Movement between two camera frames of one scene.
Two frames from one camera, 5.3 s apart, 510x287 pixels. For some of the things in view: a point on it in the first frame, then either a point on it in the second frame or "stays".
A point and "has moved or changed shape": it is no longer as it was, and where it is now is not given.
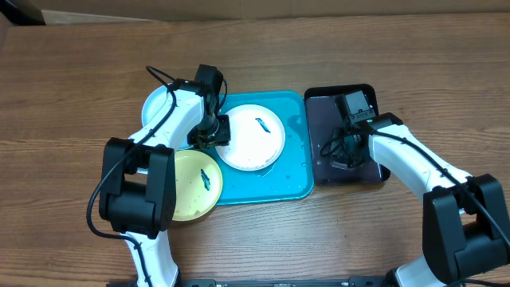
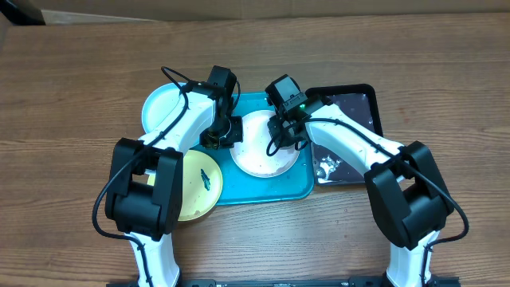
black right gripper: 338,153 → 281,141
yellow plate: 199,185 stays
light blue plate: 154,102 stays
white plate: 257,137 has moved or changed shape
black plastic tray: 341,156 stays
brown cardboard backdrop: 84,12 stays
